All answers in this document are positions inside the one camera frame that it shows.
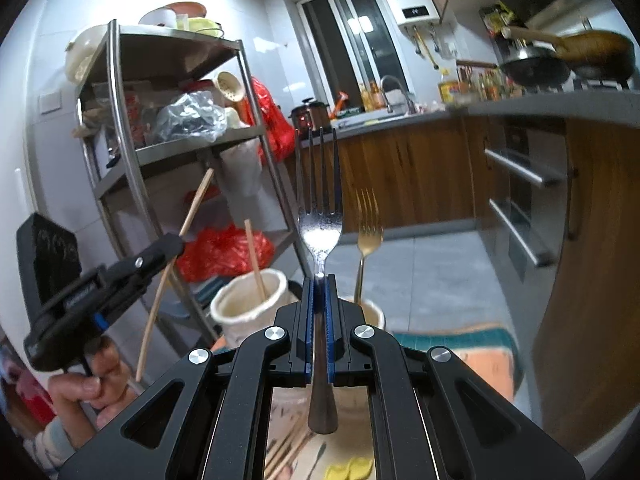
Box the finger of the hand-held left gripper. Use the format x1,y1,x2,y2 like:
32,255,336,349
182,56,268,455
92,265,168,328
100,235,186,286

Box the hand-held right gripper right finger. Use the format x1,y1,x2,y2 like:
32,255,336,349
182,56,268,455
324,276,586,480

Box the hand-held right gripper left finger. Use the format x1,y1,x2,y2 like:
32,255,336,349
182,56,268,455
57,279,316,480

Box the white scalloped ceramic jar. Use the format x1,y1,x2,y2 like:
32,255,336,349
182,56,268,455
210,268,290,353

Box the wooden chopstick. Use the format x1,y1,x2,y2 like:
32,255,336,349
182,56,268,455
136,168,215,382
264,425,302,477
244,218,268,303
265,432,312,480

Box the silver fork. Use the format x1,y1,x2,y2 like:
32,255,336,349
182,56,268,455
294,127,346,435
306,442,327,480

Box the person's left forearm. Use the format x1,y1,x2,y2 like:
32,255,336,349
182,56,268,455
30,417,101,467

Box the person's left hand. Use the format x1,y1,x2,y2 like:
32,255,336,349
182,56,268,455
47,337,138,450

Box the red crumpled plastic bag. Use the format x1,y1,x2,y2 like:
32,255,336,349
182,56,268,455
176,225,276,283

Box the gold fork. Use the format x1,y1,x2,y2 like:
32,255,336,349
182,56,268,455
353,189,385,306

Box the white plastic bag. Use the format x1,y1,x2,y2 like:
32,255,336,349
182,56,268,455
220,140,263,198

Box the red patterned packet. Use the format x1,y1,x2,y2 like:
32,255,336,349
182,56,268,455
124,94,157,147

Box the clear plastic bag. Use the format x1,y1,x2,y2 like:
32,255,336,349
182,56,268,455
152,91,228,145

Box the wooden kitchen cabinet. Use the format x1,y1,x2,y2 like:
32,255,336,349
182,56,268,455
285,110,640,461

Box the red hanging plastic bag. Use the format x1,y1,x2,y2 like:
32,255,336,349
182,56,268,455
247,77,297,163

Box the beige slotted ladle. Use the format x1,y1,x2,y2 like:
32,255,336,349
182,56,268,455
216,71,251,128

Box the steel shelf rack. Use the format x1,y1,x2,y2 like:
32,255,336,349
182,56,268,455
65,19,313,351

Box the dark rice cooker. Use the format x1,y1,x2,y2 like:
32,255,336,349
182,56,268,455
290,99,332,133

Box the cream bowl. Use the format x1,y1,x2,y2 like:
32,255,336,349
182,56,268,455
65,25,108,83

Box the yellow drink bottles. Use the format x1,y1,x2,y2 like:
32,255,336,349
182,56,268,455
360,82,387,112

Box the steel faucet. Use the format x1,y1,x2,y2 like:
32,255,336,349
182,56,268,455
380,75,417,115

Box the green basin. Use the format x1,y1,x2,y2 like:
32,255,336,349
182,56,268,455
186,17,225,38

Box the white bowl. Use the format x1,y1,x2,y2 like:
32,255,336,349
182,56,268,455
139,7,178,28

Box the built-in oven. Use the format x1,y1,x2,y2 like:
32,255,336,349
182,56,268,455
482,125,568,281

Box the red-brown bowl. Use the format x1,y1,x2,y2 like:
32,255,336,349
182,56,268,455
165,1,207,18

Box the yellow oil bottle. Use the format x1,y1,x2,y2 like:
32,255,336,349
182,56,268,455
439,72,463,106

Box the sliding window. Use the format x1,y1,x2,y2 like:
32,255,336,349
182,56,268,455
297,0,408,111

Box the row of condiment bottles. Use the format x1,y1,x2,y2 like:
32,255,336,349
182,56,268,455
460,67,526,102

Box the black wok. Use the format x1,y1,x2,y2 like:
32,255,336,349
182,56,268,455
457,40,572,87

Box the colourful hanging packets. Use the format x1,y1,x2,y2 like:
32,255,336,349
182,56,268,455
479,4,517,37

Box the brown frying pan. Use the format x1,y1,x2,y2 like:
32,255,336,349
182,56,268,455
502,25,637,81

